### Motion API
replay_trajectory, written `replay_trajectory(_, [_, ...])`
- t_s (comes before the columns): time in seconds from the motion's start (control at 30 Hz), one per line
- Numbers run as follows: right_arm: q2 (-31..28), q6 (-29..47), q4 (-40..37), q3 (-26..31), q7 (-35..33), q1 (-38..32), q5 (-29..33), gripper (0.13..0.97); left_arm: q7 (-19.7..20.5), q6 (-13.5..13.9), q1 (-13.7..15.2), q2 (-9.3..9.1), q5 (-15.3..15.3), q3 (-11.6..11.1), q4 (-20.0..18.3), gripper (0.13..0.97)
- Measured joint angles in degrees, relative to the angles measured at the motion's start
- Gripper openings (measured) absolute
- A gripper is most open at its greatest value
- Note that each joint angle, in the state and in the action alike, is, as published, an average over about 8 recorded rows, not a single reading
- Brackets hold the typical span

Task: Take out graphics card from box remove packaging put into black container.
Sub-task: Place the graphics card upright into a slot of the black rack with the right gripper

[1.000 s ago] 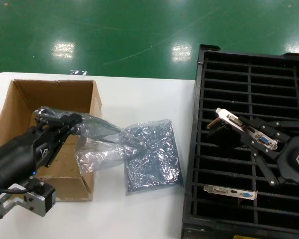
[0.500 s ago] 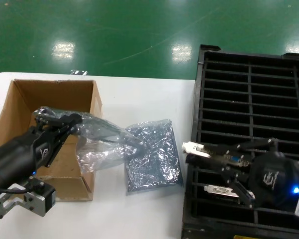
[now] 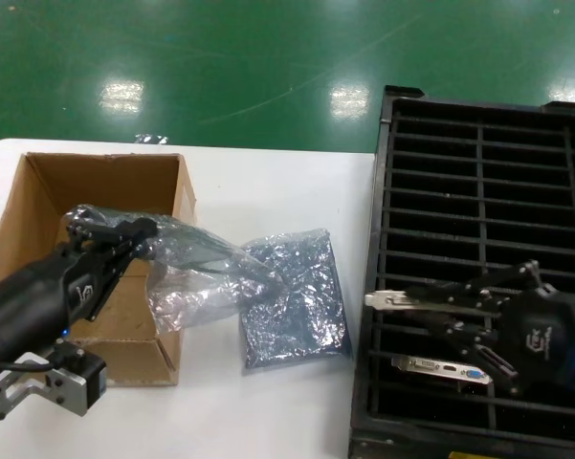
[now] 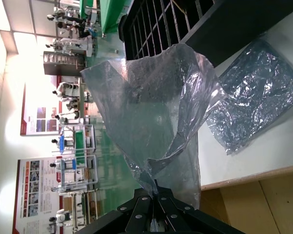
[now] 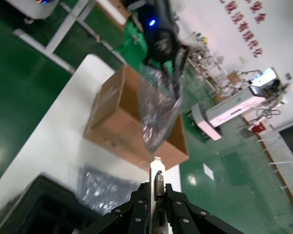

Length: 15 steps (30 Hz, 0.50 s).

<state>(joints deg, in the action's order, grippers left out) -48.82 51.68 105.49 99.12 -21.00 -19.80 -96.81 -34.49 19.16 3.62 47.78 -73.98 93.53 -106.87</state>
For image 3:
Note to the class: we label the black slotted plastic container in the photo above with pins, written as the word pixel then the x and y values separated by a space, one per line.
pixel 480 191

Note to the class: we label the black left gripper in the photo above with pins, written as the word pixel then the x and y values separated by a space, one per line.
pixel 33 301

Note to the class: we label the small shiny plastic scrap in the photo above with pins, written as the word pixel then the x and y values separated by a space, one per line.
pixel 150 138

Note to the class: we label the graphics card with metal bracket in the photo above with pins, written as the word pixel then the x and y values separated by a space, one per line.
pixel 387 299
pixel 426 367

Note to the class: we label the antistatic bag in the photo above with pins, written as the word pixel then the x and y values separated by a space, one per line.
pixel 296 311
pixel 196 268

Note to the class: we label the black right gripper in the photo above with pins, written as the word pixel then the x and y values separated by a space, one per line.
pixel 550 339

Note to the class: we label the left wrist silver black box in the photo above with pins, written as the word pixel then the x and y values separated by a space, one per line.
pixel 81 385

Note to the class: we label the brown cardboard box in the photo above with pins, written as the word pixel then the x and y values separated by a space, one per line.
pixel 115 177

